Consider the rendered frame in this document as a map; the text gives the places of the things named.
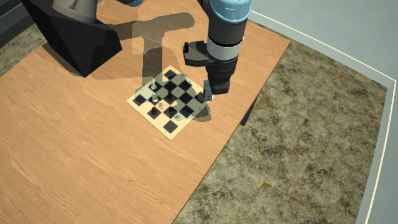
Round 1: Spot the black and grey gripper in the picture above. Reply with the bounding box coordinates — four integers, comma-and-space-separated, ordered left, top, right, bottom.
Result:
183, 37, 244, 101

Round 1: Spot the cream and black chessboard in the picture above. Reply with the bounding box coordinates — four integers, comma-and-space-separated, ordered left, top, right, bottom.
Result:
127, 65, 210, 140

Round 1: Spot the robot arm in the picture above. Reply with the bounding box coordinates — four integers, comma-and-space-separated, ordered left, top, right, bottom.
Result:
52, 0, 251, 47

